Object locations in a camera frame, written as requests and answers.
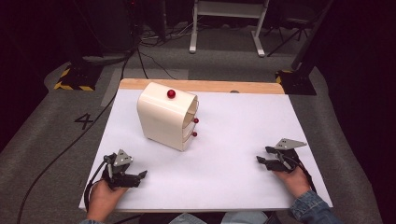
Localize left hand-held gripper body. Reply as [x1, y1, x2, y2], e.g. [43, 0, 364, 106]
[102, 148, 138, 189]

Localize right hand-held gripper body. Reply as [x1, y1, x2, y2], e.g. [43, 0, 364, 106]
[268, 137, 308, 174]

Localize cream mini drawer cabinet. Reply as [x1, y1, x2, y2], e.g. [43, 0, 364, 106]
[136, 81, 200, 152]

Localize cream drawer with red knob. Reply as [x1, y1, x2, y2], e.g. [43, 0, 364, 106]
[182, 117, 200, 133]
[181, 130, 199, 147]

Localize person's left hand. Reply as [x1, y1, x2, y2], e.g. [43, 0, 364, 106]
[86, 179, 129, 220]

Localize person's right hand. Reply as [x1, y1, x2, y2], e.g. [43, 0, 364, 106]
[273, 165, 311, 200]

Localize person's right leg jeans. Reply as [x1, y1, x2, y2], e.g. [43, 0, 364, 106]
[219, 211, 269, 224]

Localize person's leg jeans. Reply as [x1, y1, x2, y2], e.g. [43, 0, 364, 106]
[219, 211, 269, 224]
[168, 212, 207, 224]

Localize black stand base striped tape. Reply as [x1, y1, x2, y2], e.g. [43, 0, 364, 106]
[275, 69, 318, 96]
[52, 63, 105, 92]

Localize person's left leg jeans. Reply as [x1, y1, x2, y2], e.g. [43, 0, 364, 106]
[168, 212, 207, 224]

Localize black slanted stand pole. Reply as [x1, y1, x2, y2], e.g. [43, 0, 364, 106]
[290, 0, 334, 71]

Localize black tripod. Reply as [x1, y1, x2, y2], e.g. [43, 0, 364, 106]
[266, 17, 313, 58]

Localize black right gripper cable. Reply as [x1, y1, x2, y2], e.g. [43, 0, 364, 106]
[294, 157, 318, 194]

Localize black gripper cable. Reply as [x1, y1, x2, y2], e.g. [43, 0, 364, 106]
[83, 158, 110, 213]
[294, 157, 318, 194]

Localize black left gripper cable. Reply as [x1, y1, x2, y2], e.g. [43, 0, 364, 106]
[83, 158, 110, 213]

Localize long black floor cable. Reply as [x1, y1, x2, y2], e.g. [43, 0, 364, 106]
[16, 46, 140, 224]

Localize thin black floor cable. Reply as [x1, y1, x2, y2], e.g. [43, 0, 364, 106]
[136, 49, 177, 80]

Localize white metal table frame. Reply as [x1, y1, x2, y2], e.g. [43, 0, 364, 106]
[189, 0, 271, 58]

